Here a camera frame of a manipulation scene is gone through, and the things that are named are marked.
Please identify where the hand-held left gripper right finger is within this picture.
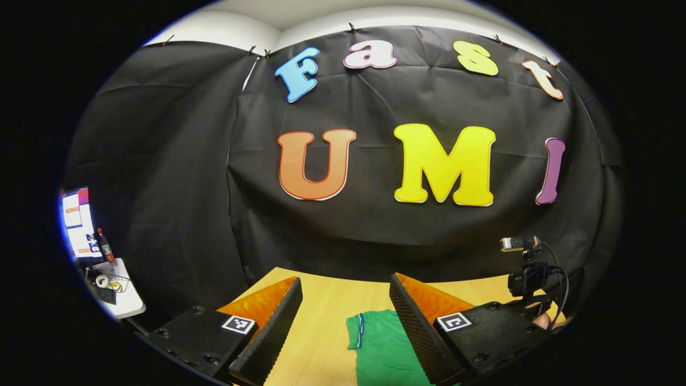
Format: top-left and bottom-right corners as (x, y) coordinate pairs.
(389, 272), (553, 386)

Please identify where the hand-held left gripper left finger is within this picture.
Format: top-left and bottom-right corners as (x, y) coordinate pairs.
(133, 276), (304, 386)

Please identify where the green T-shirt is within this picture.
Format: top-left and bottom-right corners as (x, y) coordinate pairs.
(346, 309), (435, 386)

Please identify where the white side table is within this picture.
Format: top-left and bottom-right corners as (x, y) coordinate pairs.
(85, 257), (147, 321)

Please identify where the red drink bottle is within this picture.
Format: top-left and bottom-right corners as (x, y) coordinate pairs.
(95, 228), (116, 264)

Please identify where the computer monitor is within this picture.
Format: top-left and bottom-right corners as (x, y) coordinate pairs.
(59, 187), (105, 264)

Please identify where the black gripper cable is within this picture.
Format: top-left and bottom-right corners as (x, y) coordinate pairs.
(540, 241), (570, 322)

